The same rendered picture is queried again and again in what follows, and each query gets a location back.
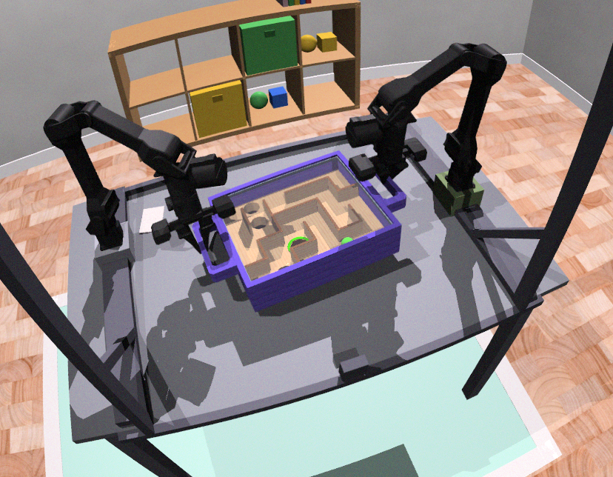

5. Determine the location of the purple wooden maze board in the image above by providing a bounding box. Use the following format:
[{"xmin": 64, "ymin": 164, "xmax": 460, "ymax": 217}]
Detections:
[{"xmin": 192, "ymin": 151, "xmax": 406, "ymax": 312}]

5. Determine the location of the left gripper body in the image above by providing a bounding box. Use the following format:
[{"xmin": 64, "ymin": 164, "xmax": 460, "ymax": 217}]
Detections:
[{"xmin": 151, "ymin": 188, "xmax": 236, "ymax": 244}]

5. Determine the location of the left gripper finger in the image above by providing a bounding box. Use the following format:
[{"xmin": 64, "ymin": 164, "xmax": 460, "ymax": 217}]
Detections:
[
  {"xmin": 198, "ymin": 221, "xmax": 215, "ymax": 251},
  {"xmin": 178, "ymin": 225, "xmax": 201, "ymax": 254}
]

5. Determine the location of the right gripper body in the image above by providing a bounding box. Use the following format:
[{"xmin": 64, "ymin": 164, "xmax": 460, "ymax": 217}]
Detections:
[{"xmin": 348, "ymin": 138, "xmax": 427, "ymax": 182}]

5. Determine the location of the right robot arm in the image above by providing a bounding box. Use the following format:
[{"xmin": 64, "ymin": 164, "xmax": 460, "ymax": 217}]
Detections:
[{"xmin": 346, "ymin": 43, "xmax": 507, "ymax": 192}]

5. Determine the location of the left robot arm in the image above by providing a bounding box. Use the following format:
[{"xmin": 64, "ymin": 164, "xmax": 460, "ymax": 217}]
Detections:
[{"xmin": 43, "ymin": 100, "xmax": 227, "ymax": 251}]

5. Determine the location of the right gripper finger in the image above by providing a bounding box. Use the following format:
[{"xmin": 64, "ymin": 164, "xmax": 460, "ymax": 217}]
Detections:
[
  {"xmin": 387, "ymin": 162, "xmax": 409, "ymax": 179},
  {"xmin": 376, "ymin": 169, "xmax": 390, "ymax": 184}
]

